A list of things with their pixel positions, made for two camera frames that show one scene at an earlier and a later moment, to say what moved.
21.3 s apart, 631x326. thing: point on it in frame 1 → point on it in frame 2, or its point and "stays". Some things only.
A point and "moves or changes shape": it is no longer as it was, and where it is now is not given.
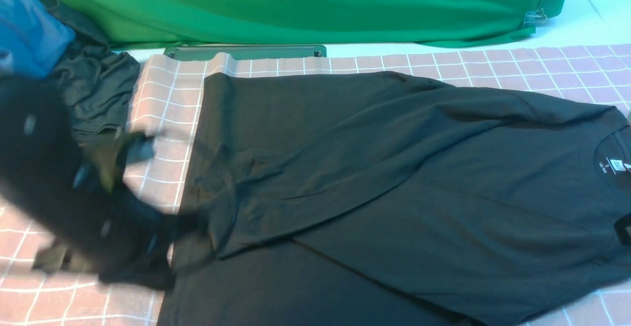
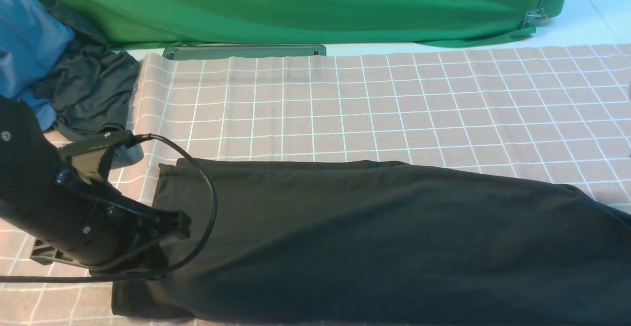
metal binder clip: (535, 17) stays
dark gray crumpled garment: (96, 84) stays
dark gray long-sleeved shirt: (372, 199) moves or changes shape
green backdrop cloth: (137, 9) stays
